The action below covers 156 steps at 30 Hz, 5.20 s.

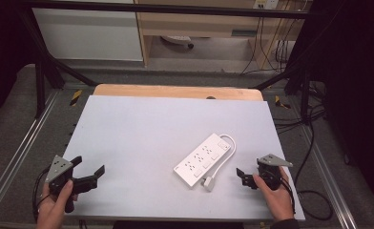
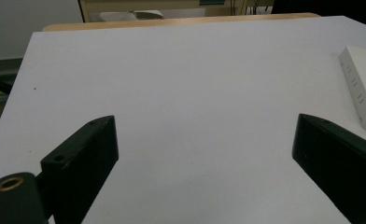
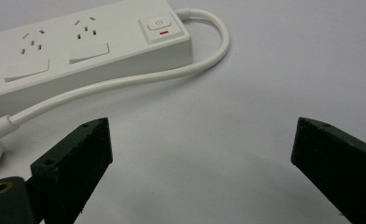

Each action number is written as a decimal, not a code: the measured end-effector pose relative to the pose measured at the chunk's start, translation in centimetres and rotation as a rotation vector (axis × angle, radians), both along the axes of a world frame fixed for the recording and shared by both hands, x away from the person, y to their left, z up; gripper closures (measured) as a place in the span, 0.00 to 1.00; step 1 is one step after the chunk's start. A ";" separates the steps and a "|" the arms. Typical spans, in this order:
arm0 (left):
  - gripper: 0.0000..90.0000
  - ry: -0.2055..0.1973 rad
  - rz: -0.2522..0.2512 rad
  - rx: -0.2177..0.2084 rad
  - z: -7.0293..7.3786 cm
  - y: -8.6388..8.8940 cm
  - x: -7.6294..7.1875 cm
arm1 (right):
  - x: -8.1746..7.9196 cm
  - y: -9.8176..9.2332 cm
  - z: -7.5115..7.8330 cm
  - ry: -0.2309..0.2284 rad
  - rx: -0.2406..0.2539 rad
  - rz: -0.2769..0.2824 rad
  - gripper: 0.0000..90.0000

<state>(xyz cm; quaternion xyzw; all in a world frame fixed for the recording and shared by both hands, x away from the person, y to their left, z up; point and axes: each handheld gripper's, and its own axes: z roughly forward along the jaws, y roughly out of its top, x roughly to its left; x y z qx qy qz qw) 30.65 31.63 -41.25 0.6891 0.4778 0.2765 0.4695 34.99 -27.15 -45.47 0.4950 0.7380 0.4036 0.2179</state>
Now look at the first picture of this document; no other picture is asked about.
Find aluminium rail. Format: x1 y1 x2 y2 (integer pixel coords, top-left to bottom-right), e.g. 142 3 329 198
298 126 359 229
0 90 61 221

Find person's right hand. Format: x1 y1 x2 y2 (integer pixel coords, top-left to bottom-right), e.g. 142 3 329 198
252 166 296 222

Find hanging black cables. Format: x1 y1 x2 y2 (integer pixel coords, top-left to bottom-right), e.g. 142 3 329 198
239 15 303 76

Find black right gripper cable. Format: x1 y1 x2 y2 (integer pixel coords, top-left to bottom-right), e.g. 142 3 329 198
280 176 297 215

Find white object under desk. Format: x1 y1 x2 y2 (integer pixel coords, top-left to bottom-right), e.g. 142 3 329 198
160 34 196 50

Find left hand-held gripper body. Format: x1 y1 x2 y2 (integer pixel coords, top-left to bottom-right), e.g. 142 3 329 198
44 155 81 214

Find dark curtain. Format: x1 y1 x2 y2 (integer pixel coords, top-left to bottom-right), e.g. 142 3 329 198
302 0 374 218
0 0 37 129

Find white cabinet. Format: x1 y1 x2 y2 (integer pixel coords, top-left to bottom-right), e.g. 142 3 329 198
31 8 144 62

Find person's left hand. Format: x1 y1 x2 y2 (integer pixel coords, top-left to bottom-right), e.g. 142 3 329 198
36 179 79 229

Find black metal frame bar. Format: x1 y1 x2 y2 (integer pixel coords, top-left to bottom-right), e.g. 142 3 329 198
16 0 311 20

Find white power strip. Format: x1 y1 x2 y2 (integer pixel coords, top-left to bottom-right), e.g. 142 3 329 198
173 133 233 189

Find person's dark clothing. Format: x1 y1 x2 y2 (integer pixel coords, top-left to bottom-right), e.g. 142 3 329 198
112 219 245 229

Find white power strip cable with plug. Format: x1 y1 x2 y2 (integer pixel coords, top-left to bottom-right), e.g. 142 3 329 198
201 134 238 193

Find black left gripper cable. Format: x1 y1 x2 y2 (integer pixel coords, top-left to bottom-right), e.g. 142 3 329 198
31 167 52 222

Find black metal stand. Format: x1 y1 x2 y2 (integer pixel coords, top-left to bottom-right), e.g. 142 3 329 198
18 9 97 119
254 61 314 122

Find light wooden desk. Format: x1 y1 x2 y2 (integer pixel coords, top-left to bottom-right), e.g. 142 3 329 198
134 0 304 70

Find wooden table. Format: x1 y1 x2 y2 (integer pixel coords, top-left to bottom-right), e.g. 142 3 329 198
93 83 265 102

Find person's dark sleeve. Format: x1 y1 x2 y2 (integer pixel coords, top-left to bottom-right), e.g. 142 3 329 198
270 218 301 229

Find looped black floor cable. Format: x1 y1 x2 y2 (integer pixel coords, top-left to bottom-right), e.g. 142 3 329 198
294 122 334 221

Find white wall outlet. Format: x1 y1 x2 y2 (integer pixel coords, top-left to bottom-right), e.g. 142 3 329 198
253 0 281 10

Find bundle of black floor cables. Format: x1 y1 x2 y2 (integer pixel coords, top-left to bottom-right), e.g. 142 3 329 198
272 104 328 135

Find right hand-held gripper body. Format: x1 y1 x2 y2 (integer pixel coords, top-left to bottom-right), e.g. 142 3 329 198
256 154 294 192

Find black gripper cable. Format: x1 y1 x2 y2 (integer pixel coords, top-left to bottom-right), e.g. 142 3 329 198
280 176 297 215
31 167 52 222

